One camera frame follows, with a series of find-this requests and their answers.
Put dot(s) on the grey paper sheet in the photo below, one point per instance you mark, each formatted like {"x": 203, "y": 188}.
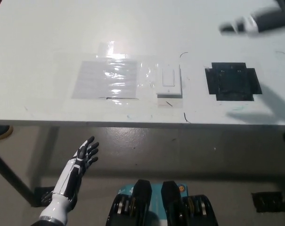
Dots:
{"x": 92, "y": 81}

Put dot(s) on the black diagonal table leg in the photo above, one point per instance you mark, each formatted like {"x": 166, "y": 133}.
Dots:
{"x": 12, "y": 176}

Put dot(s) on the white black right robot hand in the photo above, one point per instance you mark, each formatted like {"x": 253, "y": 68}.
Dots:
{"x": 244, "y": 24}

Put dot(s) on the grey upright table leg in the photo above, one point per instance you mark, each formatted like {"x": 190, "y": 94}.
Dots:
{"x": 44, "y": 153}

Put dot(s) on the white wall switch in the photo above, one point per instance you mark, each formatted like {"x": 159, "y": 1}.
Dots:
{"x": 169, "y": 80}

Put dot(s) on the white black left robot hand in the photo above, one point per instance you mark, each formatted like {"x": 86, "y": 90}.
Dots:
{"x": 75, "y": 171}

